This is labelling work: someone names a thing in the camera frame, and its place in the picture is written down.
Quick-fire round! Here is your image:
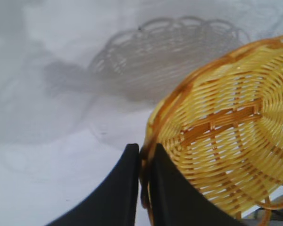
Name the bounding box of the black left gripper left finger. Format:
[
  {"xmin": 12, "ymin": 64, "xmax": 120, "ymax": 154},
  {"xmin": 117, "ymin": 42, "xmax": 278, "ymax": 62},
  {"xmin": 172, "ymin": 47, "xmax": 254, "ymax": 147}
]
[{"xmin": 47, "ymin": 143, "xmax": 140, "ymax": 226}]

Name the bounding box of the yellow woven plastic basket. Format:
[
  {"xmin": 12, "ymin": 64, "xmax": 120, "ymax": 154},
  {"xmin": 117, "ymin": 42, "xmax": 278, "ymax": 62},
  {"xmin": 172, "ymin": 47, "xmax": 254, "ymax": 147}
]
[{"xmin": 139, "ymin": 33, "xmax": 283, "ymax": 226}]

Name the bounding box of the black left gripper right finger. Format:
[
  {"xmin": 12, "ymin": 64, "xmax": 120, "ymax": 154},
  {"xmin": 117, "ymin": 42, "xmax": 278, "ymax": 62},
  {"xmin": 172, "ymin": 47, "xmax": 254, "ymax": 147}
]
[{"xmin": 150, "ymin": 143, "xmax": 242, "ymax": 226}]

